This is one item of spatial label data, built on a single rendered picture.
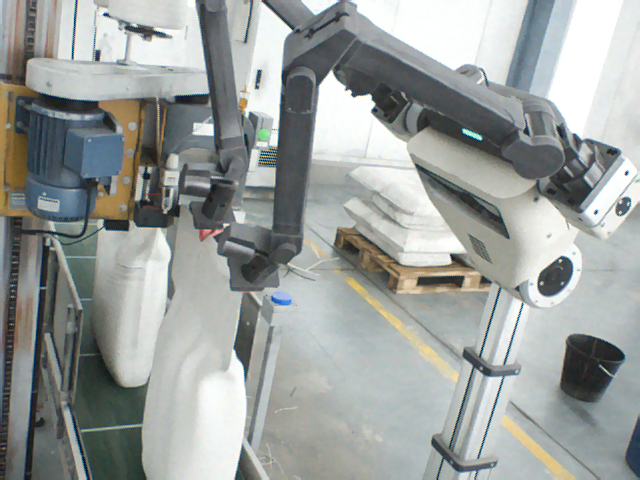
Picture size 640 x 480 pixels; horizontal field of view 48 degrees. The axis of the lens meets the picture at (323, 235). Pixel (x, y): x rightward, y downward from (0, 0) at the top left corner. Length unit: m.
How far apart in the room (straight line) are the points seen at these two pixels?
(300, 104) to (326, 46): 0.09
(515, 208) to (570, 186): 0.17
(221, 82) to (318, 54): 0.57
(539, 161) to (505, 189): 0.23
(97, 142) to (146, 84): 0.22
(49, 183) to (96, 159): 0.14
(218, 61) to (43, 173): 0.45
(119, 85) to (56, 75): 0.14
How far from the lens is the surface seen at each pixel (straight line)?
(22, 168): 1.85
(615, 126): 8.91
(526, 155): 1.14
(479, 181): 1.42
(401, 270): 4.57
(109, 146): 1.60
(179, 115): 1.87
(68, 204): 1.67
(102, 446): 2.18
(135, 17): 1.62
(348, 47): 1.00
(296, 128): 1.11
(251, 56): 5.62
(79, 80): 1.59
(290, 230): 1.27
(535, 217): 1.39
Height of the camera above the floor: 1.67
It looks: 18 degrees down
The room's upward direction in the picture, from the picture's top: 12 degrees clockwise
